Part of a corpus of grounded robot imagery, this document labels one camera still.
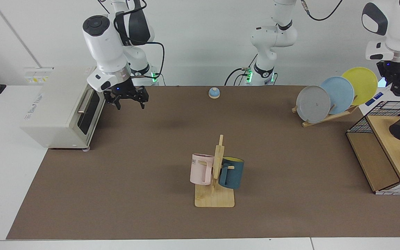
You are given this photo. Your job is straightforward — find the wooden plate rack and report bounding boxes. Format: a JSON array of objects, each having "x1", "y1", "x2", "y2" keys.
[{"x1": 291, "y1": 95, "x2": 359, "y2": 127}]

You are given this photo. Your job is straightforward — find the dark teal cup yellow inside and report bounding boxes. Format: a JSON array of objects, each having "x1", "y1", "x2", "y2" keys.
[{"x1": 218, "y1": 157, "x2": 245, "y2": 190}]

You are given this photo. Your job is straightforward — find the wooden cup stand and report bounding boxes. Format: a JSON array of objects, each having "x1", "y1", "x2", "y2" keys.
[{"x1": 195, "y1": 135, "x2": 235, "y2": 208}]

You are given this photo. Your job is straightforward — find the white wall outlet box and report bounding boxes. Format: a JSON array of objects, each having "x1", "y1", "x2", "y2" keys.
[{"x1": 24, "y1": 67, "x2": 54, "y2": 84}]

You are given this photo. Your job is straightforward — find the pink cup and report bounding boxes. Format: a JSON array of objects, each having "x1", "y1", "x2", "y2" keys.
[{"x1": 190, "y1": 153, "x2": 215, "y2": 185}]

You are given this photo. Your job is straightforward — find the yellow plate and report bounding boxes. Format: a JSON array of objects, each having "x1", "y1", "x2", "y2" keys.
[{"x1": 341, "y1": 67, "x2": 378, "y2": 106}]

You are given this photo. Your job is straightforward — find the wire basket wooden floor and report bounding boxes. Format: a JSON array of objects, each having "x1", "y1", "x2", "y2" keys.
[{"x1": 347, "y1": 101, "x2": 400, "y2": 195}]

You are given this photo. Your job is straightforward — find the light blue plate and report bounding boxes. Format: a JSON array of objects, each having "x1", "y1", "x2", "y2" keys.
[{"x1": 320, "y1": 76, "x2": 355, "y2": 115}]

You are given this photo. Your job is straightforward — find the black base cable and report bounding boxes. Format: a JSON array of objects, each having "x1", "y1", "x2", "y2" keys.
[{"x1": 224, "y1": 54, "x2": 258, "y2": 86}]

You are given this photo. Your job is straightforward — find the pale toaster oven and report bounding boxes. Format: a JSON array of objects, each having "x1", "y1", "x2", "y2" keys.
[{"x1": 20, "y1": 66, "x2": 104, "y2": 150}]

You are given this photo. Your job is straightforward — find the grey plate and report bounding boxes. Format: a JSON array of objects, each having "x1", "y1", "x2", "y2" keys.
[{"x1": 296, "y1": 85, "x2": 331, "y2": 124}]

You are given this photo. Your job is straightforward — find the brown table cloth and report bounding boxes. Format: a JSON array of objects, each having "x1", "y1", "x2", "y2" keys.
[{"x1": 6, "y1": 85, "x2": 400, "y2": 240}]

